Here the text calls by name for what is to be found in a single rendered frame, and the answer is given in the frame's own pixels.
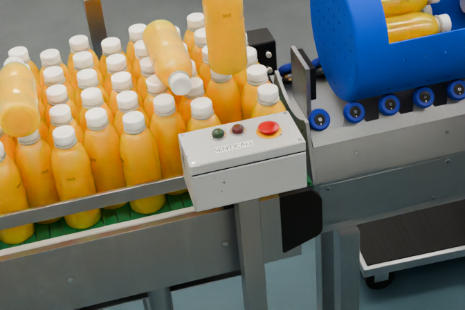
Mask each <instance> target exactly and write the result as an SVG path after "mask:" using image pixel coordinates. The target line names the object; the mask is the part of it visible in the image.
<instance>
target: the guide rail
mask: <svg viewBox="0 0 465 310"><path fill-rule="evenodd" d="M183 189H187V185H186V183H185V180H184V176H183V174H181V175H177V176H171V177H168V178H164V179H159V180H155V181H150V182H146V183H140V184H136V185H130V186H127V187H123V188H118V189H115V190H109V191H105V192H99V193H96V194H90V195H86V196H83V197H78V198H74V199H68V200H65V201H58V202H55V203H50V204H46V205H42V206H37V207H33V208H27V209H24V210H18V211H14V212H9V213H5V214H2V215H0V230H5V229H8V228H14V227H17V226H22V225H26V224H32V223H35V222H39V221H45V220H48V219H54V218H57V217H63V216H66V215H72V214H75V213H79V212H85V211H88V210H94V209H97V208H103V207H107V206H112V205H116V204H119V203H125V202H128V201H134V200H137V199H143V198H147V197H152V196H156V195H160V194H165V193H168V192H174V191H177V190H183Z"/></svg>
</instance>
